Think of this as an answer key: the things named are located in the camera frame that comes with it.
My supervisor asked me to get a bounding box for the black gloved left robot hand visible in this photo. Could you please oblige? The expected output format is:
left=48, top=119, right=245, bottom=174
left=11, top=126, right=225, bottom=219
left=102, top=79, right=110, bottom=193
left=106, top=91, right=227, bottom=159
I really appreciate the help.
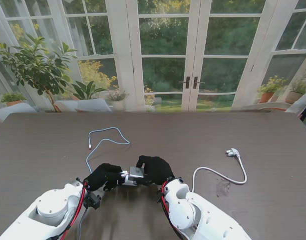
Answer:
left=83, top=163, right=125, bottom=192

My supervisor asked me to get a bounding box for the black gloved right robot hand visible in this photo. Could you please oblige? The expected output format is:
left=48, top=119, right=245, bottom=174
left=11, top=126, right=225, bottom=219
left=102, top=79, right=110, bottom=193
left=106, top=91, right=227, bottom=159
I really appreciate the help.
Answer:
left=136, top=155, right=175, bottom=187

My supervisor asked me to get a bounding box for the grey charger adapter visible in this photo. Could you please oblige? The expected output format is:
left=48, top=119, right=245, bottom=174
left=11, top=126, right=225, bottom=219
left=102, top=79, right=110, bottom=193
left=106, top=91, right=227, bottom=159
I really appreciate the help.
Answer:
left=128, top=166, right=146, bottom=179

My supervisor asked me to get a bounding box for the white power strip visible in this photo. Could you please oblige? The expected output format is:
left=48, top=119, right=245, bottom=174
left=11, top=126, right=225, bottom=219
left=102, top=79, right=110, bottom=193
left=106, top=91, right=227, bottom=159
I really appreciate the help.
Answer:
left=121, top=174, right=138, bottom=187

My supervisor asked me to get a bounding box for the light blue USB cable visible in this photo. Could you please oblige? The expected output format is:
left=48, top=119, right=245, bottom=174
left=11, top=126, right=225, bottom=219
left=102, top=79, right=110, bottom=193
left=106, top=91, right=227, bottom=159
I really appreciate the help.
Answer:
left=85, top=127, right=131, bottom=174

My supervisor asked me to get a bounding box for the white power cord with plug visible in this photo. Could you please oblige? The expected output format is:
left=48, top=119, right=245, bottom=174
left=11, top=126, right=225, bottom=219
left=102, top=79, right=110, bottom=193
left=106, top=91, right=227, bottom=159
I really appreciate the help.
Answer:
left=192, top=147, right=248, bottom=187

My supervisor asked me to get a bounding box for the printed garden window backdrop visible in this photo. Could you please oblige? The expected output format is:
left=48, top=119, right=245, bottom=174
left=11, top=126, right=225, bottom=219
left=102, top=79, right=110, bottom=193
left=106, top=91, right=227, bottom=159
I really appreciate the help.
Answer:
left=0, top=0, right=306, bottom=133

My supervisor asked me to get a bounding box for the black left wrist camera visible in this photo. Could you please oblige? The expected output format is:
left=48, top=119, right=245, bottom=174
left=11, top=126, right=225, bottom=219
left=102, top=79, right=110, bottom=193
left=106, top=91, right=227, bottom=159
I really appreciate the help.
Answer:
left=83, top=191, right=102, bottom=210

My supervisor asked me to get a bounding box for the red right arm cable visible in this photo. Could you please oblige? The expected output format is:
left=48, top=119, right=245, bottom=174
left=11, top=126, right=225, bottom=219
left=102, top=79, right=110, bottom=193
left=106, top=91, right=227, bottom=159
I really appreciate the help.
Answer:
left=157, top=177, right=184, bottom=240

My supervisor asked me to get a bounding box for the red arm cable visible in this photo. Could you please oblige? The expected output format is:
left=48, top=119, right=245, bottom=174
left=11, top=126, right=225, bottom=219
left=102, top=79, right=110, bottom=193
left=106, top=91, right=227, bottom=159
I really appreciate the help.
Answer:
left=59, top=181, right=88, bottom=240
left=157, top=177, right=184, bottom=240

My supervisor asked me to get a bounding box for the red left arm cable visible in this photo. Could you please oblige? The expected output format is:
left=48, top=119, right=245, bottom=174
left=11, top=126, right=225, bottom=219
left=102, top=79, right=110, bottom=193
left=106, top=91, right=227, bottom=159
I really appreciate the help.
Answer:
left=59, top=181, right=88, bottom=240

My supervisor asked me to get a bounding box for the grey left arm cable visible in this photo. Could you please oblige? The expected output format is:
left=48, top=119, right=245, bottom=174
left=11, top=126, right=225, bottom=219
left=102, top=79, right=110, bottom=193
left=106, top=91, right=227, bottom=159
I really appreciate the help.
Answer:
left=77, top=208, right=89, bottom=240

